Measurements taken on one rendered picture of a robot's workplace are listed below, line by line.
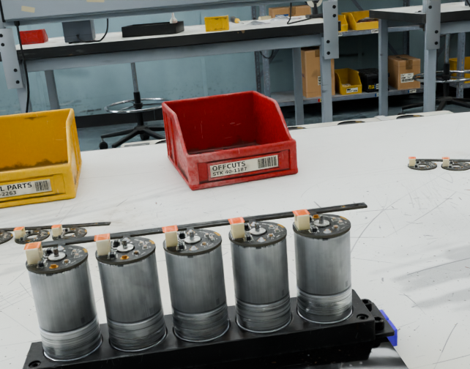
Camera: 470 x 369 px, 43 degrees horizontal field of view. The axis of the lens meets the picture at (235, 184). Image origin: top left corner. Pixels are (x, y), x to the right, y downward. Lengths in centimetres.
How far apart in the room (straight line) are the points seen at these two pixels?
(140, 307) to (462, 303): 17
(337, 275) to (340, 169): 30
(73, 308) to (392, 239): 22
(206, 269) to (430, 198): 26
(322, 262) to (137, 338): 8
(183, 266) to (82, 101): 449
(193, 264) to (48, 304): 6
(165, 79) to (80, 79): 63
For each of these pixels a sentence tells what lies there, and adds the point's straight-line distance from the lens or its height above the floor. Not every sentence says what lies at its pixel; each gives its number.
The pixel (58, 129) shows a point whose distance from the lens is 64.
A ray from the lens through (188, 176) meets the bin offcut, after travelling 52.
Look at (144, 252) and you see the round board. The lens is 25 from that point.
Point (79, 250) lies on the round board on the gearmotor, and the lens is 26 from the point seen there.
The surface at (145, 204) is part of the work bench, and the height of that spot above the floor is 75.
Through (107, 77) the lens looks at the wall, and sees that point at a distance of 468.
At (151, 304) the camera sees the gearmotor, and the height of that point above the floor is 79.
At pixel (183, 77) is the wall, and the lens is 466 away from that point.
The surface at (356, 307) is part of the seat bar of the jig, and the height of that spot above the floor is 77.
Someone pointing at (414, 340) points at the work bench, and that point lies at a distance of 30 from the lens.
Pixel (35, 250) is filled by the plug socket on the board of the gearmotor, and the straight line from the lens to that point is 26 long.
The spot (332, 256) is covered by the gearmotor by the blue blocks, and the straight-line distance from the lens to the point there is 26.
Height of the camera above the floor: 91
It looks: 18 degrees down
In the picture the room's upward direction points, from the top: 5 degrees counter-clockwise
